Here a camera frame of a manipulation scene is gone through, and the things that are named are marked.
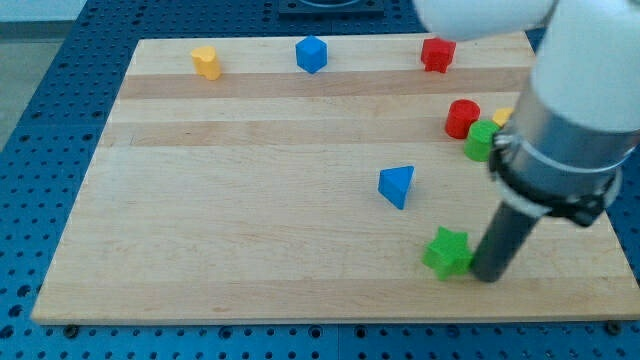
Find red cylinder block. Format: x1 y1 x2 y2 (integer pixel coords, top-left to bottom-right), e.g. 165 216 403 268
445 99 481 139

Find yellow heart block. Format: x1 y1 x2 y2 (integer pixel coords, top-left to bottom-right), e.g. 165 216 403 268
191 46 222 81

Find green star block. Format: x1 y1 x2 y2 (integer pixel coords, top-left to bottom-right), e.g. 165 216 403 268
422 226 473 281

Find yellow block behind arm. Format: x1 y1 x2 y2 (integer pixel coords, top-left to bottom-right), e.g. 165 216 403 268
492 108 514 128

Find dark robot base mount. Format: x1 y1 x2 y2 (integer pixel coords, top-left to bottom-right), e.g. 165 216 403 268
277 0 385 17

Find green cylinder block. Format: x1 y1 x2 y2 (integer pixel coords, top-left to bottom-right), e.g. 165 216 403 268
463 120 500 162

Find blue cube block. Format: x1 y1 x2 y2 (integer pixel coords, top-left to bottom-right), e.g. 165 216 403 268
295 36 328 74

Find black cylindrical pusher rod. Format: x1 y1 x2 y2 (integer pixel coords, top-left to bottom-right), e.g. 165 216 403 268
470 202 541 283

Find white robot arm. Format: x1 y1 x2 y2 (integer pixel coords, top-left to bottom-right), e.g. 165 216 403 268
415 0 639 282

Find red star block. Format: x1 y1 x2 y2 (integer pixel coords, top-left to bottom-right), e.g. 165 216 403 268
421 38 456 73

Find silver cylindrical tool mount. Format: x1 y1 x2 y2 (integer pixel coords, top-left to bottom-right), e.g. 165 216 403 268
489 83 635 227

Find wooden board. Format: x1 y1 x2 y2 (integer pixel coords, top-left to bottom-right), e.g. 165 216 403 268
31 33 639 325

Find blue triangle block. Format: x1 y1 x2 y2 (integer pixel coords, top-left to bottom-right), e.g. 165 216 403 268
378 165 414 210

